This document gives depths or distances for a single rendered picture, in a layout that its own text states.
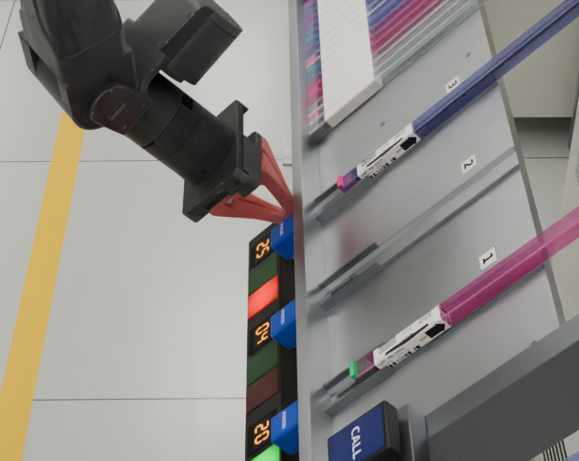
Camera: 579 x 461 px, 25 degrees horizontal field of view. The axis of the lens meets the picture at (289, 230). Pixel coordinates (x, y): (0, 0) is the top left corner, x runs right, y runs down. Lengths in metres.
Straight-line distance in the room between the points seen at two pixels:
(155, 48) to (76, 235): 1.27
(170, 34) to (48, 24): 0.13
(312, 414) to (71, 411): 1.07
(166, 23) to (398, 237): 0.24
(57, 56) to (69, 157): 1.52
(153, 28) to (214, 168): 0.13
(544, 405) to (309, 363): 0.21
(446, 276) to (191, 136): 0.25
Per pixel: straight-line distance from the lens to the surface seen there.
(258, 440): 1.02
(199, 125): 1.07
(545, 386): 0.82
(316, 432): 0.92
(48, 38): 0.94
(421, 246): 0.98
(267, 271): 1.15
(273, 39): 2.78
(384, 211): 1.05
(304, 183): 1.13
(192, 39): 1.03
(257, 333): 1.10
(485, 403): 0.82
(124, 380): 2.00
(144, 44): 1.03
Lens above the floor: 1.40
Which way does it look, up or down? 38 degrees down
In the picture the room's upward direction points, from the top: straight up
